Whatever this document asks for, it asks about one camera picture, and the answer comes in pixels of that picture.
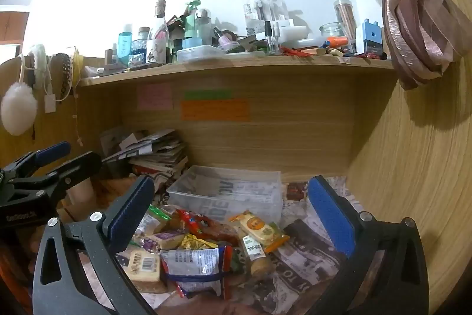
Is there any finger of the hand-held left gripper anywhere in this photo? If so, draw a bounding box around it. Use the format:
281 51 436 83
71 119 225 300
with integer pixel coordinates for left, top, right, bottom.
44 151 103 201
0 141 71 178

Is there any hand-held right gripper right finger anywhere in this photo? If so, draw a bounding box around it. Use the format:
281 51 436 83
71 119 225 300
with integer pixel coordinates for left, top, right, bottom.
307 175 431 315

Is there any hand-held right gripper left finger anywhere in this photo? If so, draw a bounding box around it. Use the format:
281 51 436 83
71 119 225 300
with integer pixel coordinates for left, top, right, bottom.
32 175 157 315

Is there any toast slice packet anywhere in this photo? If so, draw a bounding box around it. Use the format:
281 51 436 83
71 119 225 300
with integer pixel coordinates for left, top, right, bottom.
127 249 162 283

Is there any red snack packet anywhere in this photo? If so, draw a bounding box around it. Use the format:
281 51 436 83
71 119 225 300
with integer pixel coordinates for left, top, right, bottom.
176 209 224 232

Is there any blue white snack packet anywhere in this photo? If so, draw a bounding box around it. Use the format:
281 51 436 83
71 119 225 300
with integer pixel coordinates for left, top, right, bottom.
161 246 232 298

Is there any clear plastic container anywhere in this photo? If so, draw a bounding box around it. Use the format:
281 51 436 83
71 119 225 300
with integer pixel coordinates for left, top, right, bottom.
167 165 283 224

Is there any purple snack packet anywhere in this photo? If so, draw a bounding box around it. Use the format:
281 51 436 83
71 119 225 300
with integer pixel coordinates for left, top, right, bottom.
142 229 186 252

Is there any newspaper sheet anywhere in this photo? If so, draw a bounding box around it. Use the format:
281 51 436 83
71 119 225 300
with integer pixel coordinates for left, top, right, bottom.
140 171 366 315

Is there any white fluffy pompom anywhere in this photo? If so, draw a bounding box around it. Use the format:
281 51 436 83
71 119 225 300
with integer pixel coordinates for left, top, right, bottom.
0 82 38 136

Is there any pile of white paper packets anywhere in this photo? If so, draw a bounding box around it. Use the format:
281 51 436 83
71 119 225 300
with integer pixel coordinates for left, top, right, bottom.
100 128 189 190

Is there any yellow orange cartoon snack packet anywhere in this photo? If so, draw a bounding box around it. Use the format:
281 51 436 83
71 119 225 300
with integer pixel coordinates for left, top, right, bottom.
229 211 291 254

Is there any dotted brown headband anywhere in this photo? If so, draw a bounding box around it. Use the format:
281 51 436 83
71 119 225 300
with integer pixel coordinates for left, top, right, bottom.
52 53 75 102

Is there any green label snack packet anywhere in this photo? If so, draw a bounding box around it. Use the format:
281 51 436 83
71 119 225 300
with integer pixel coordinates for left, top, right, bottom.
240 234 275 278

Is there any white fluffy headband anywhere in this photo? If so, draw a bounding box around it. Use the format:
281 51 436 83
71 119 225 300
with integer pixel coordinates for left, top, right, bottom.
30 44 50 89

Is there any pink sticky note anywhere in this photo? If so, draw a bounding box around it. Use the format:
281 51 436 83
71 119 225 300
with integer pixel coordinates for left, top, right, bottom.
137 83 173 111

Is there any blue liquid bottle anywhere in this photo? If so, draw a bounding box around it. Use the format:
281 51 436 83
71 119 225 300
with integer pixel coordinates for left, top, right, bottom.
117 32 134 67

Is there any orange sticky note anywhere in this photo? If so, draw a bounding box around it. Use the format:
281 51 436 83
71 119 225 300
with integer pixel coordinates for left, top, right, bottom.
181 99 250 122

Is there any blue glass jar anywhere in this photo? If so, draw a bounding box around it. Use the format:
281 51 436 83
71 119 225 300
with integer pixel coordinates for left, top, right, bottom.
129 27 151 68

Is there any green sticky note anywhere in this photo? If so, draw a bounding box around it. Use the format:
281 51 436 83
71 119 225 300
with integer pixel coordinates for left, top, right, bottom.
184 90 234 100

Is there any glass bottle with cork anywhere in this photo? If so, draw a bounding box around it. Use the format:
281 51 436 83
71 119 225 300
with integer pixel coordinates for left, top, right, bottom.
147 0 169 65

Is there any clear lidded plastic box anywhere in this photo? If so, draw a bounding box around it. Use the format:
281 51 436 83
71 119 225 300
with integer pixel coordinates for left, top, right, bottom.
176 44 226 63

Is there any wooden shelf board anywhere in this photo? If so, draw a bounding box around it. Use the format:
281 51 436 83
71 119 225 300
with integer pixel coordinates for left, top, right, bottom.
78 55 398 87

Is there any mint green pump bottle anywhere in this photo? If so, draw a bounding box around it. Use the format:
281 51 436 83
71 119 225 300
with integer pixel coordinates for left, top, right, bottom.
183 0 203 40

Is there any empty glass jar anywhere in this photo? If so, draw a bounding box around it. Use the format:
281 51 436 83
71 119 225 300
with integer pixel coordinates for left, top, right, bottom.
319 22 346 43

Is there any blue box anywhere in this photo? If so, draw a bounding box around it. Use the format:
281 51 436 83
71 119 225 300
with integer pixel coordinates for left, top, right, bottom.
361 19 385 54

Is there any small clear spray bottle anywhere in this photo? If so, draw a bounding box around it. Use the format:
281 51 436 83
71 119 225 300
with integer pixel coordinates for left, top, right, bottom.
264 21 280 55

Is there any white box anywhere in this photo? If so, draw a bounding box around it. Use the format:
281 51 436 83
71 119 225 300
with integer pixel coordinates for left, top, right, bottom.
273 25 309 41

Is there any clear jar of sticks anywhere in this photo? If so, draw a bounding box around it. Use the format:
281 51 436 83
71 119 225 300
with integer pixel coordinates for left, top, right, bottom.
333 0 358 52

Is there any tied pink brown curtain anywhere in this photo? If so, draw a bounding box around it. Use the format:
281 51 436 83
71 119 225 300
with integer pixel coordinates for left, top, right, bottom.
315 0 472 91

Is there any clear blister pack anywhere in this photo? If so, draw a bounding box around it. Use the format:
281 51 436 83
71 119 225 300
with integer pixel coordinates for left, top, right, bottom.
242 0 280 36

